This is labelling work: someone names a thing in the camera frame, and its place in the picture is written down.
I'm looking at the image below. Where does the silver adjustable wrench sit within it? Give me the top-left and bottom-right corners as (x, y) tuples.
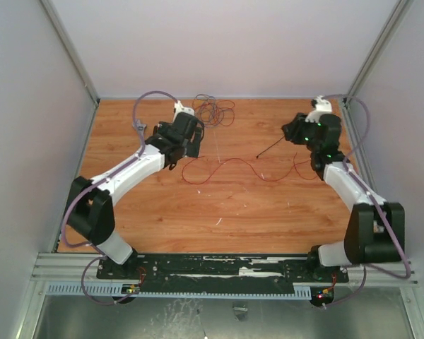
(132, 119), (148, 138)

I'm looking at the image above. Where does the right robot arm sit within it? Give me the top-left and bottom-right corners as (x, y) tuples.
(282, 113), (407, 281)

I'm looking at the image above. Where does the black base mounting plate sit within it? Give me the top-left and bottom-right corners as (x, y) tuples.
(96, 254), (349, 292)

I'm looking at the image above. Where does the coloured wire bundle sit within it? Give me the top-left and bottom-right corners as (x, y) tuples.
(191, 93), (236, 129)

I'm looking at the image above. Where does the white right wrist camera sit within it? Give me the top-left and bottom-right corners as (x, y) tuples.
(305, 95), (333, 123)

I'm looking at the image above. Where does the black zip tie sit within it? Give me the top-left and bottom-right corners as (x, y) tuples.
(255, 136), (284, 159)

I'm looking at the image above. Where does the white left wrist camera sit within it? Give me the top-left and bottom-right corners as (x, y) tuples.
(173, 100), (195, 119)

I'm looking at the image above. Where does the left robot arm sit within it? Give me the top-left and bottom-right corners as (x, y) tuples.
(61, 112), (205, 279)

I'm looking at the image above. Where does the grey slotted cable duct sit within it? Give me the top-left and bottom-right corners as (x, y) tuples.
(45, 282), (312, 300)

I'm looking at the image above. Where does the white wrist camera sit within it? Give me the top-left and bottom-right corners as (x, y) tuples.
(173, 100), (195, 119)
(305, 95), (333, 123)

